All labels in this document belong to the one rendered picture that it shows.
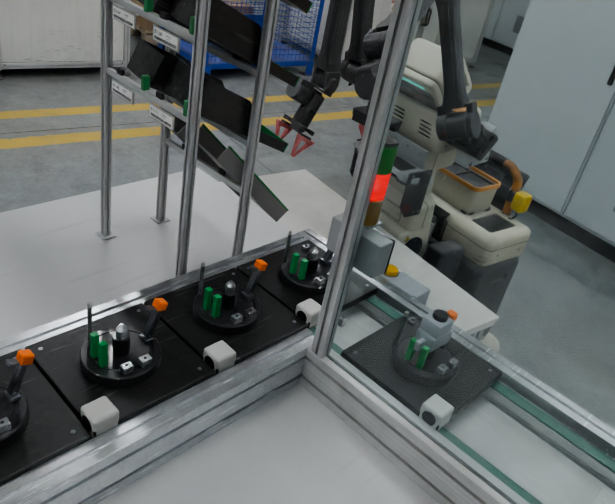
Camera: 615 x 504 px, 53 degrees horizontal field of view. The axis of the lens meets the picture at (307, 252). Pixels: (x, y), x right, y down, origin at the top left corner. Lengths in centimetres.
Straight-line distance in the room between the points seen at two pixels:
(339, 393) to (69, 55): 453
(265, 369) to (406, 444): 29
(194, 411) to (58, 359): 26
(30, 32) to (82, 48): 40
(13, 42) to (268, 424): 443
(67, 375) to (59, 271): 48
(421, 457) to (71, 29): 469
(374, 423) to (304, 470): 16
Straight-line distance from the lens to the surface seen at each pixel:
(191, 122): 127
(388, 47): 98
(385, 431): 121
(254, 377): 118
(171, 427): 110
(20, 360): 106
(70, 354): 120
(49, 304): 149
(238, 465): 117
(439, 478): 118
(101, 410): 107
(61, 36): 540
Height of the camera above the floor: 178
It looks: 32 degrees down
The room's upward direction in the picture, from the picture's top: 12 degrees clockwise
